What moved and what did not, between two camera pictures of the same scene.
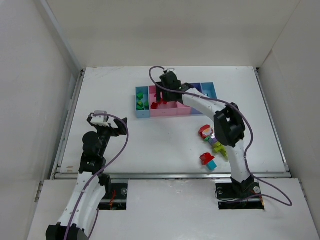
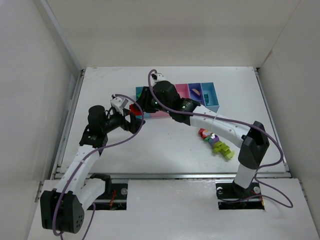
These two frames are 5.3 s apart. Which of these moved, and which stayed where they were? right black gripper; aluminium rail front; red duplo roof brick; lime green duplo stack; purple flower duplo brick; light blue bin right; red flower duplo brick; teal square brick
Moved: right black gripper; red duplo roof brick; teal square brick
Stayed: purple flower duplo brick; aluminium rail front; red flower duplo brick; light blue bin right; lime green duplo stack
